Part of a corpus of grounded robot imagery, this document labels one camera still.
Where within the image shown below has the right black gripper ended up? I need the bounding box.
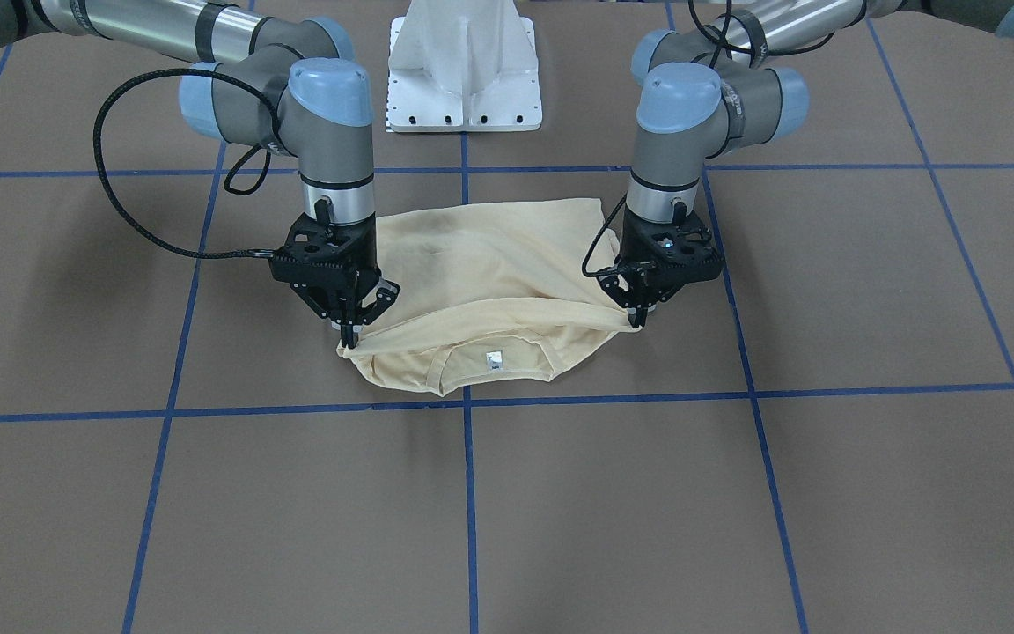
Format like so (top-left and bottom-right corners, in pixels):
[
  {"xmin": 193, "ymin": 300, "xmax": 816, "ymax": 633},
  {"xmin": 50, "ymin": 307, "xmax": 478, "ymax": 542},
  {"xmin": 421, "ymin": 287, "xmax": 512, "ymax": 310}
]
[{"xmin": 292, "ymin": 255, "xmax": 400, "ymax": 350}]

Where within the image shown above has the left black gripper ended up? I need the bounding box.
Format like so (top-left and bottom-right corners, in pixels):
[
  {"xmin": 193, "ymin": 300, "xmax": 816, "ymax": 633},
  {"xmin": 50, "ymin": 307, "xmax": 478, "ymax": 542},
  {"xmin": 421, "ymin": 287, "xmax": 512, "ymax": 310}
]
[{"xmin": 597, "ymin": 261, "xmax": 693, "ymax": 329}]

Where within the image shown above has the cream long-sleeve printed shirt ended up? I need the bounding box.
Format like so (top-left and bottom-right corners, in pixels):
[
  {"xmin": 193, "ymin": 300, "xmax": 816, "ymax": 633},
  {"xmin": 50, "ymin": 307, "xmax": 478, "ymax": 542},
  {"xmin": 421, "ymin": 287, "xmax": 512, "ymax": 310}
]
[{"xmin": 337, "ymin": 198, "xmax": 632, "ymax": 396}]

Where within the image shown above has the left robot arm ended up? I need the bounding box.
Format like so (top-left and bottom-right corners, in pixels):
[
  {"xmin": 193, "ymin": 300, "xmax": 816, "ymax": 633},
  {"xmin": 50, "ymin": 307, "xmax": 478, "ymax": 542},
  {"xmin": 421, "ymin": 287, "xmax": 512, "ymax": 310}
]
[{"xmin": 592, "ymin": 1, "xmax": 1014, "ymax": 328}]

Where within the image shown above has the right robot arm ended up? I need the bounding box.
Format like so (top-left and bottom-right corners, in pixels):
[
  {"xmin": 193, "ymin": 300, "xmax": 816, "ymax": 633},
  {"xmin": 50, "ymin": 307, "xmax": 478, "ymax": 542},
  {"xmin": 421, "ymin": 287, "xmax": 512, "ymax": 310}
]
[{"xmin": 0, "ymin": 1, "xmax": 400, "ymax": 349}]

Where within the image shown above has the brown table cover mat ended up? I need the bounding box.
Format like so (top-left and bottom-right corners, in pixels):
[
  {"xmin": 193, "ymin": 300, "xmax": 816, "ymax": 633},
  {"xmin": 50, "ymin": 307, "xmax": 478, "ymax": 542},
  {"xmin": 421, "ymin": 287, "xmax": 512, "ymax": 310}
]
[{"xmin": 0, "ymin": 12, "xmax": 1014, "ymax": 633}]

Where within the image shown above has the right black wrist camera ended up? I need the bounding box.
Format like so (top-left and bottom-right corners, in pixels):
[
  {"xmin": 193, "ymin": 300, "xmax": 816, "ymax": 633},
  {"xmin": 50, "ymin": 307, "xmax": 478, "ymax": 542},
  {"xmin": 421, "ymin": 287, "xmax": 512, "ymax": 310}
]
[{"xmin": 269, "ymin": 214, "xmax": 378, "ymax": 284}]

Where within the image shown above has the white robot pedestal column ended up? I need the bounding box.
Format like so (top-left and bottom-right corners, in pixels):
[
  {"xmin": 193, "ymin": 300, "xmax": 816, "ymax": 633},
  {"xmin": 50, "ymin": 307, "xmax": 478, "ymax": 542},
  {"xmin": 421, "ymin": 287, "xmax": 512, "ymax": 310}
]
[{"xmin": 386, "ymin": 1, "xmax": 544, "ymax": 133}]

